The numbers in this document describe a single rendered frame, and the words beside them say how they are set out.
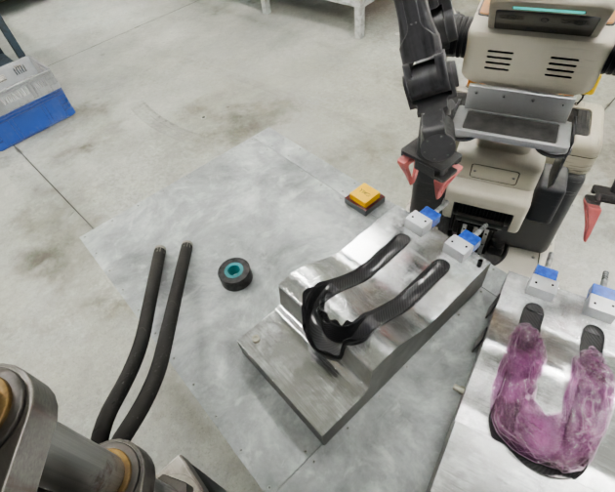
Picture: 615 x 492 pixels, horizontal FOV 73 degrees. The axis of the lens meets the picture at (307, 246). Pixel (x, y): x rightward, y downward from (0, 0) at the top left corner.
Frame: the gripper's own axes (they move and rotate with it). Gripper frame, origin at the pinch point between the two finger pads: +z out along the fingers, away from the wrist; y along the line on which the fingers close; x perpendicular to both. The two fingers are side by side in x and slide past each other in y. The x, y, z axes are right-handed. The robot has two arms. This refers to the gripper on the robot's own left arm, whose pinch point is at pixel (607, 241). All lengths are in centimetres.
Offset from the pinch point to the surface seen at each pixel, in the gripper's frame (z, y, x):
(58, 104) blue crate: 32, -322, 133
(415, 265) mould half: 13.7, -32.2, -3.1
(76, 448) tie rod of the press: 14, -56, -68
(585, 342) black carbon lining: 18.8, 2.2, -5.2
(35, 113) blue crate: 38, -328, 118
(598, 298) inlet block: 12.0, 3.1, 1.3
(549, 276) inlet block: 11.8, -5.7, 4.8
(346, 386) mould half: 29, -37, -29
